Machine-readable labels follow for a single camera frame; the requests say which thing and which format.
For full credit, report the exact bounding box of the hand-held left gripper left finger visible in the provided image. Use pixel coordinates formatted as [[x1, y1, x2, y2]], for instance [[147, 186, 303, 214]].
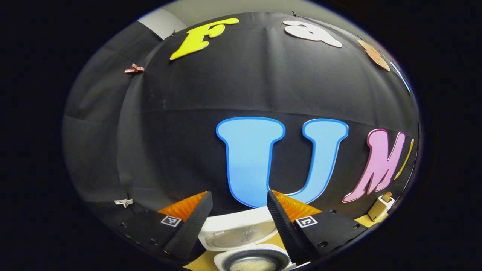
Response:
[[120, 191, 214, 262]]

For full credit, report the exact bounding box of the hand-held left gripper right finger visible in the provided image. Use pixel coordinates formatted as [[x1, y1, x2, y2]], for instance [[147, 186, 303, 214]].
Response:
[[267, 190, 368, 266]]

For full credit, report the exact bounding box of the white rice cooker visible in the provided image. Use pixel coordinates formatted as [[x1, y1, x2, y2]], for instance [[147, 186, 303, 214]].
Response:
[[198, 205, 298, 271]]

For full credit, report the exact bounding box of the white rice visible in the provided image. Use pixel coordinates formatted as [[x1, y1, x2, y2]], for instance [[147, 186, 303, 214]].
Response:
[[230, 260, 277, 271]]

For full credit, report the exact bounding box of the white toaster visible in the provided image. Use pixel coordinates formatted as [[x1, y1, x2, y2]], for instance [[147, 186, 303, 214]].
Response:
[[368, 195, 395, 222]]

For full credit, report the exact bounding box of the black backdrop cloth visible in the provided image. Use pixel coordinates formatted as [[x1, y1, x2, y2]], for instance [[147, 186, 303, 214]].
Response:
[[62, 11, 420, 241]]

